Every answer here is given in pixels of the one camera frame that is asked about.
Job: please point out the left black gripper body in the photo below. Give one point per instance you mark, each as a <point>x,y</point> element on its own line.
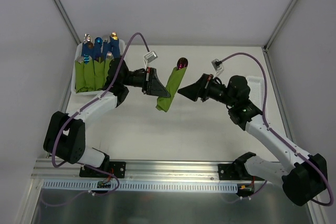
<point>148,81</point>

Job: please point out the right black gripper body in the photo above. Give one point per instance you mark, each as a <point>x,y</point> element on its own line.
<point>205,87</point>

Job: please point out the green paper napkin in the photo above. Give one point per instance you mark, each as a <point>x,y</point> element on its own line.
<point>172,86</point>

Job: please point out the iridescent spoon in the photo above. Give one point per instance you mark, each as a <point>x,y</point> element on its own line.
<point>182,63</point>

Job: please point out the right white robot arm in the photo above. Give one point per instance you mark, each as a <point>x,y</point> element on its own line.
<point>302,176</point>

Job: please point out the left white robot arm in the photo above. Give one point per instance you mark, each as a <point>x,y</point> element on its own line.
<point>66,134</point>

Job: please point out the green napkin roll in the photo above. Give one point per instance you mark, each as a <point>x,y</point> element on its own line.
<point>99,74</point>
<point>88,71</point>
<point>79,70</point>
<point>108,59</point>

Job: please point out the blue napkin roll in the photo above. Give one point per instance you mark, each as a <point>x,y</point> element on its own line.
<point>115,45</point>
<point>87,46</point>
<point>97,49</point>
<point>106,48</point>

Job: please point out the white utensil tray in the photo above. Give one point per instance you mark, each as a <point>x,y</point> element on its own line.
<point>257,90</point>

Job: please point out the white basket of rolls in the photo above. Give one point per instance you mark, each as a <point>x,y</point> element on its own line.
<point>73,78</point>

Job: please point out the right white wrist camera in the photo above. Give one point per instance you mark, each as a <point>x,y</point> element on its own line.
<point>218,67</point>

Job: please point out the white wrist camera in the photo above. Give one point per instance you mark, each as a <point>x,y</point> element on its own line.
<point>149,58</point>
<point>218,67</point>

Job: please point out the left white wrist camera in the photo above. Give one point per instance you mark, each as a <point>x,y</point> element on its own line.
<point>149,58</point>

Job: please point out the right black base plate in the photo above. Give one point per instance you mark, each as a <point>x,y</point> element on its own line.
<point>231,172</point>

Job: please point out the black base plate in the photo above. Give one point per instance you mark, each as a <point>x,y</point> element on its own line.
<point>115,168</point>
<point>231,172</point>

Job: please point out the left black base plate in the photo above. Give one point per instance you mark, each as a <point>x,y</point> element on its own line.
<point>115,168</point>

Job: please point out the aluminium mounting rail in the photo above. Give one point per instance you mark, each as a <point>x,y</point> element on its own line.
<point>152,171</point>

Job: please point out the white slotted cable duct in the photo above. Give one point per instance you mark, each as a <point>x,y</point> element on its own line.
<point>128,185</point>

